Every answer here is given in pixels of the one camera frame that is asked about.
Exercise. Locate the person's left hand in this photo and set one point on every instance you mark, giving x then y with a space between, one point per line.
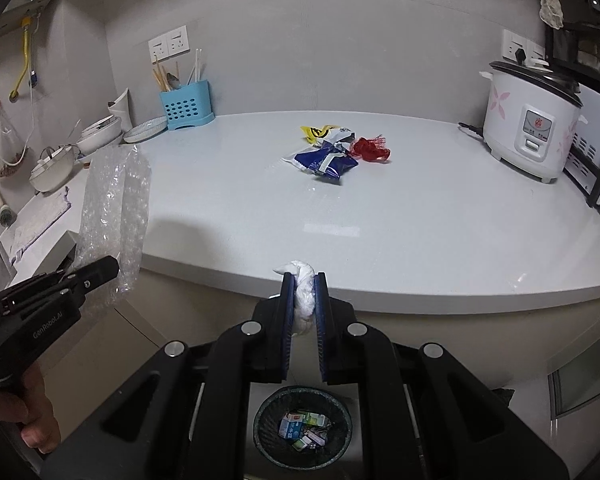
35 410

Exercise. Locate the white ceramic jug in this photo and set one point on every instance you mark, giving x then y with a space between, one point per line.
122 110

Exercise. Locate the clear bubble wrap sheet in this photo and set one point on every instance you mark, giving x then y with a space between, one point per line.
112 210

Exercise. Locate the beige base cabinet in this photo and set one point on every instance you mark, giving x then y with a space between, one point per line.
430 335

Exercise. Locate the white tissue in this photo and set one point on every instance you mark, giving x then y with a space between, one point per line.
304 282

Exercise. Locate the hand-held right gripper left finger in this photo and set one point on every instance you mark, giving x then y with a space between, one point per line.
286 310

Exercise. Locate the hanging clear plastic bag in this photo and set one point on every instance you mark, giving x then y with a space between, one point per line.
10 150

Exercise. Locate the white countertop oven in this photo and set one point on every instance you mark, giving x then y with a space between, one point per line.
595 145

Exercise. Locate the black mesh trash bin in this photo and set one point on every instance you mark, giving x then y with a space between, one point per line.
270 440

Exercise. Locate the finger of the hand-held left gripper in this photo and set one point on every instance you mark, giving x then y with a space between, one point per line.
95 270

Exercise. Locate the black metal rack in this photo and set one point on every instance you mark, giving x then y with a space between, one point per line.
580 45

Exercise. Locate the white wall socket plate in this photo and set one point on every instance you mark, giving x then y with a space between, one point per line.
158 49
177 40

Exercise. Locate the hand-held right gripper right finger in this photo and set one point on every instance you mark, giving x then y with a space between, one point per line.
322 310

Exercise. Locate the white rice cooker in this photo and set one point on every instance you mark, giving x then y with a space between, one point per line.
525 120

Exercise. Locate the red crumpled wrapper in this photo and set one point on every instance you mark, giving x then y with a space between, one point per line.
370 149

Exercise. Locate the yellow snack wrapper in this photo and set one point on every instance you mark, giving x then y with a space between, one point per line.
312 132

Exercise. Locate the metal spoon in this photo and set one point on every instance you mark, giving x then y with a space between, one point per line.
172 81

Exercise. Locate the blue plastic utensil holder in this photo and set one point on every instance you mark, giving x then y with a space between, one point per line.
185 107

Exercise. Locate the blue snack bag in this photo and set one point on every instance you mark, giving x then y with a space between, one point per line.
325 160

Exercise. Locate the green white medicine box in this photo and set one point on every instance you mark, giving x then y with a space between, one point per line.
314 419

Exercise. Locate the white socket with black plug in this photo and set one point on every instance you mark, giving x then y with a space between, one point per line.
522 47

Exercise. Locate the wooden chopsticks bundle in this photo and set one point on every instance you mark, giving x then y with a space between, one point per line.
159 80

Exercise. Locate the white stacked bowls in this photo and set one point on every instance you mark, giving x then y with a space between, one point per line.
100 135

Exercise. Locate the white bowl at left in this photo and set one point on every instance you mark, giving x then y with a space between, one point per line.
52 170

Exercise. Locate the blue white milk carton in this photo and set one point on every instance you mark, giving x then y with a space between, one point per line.
290 426

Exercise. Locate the grey dish mat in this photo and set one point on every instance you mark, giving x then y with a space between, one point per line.
40 222

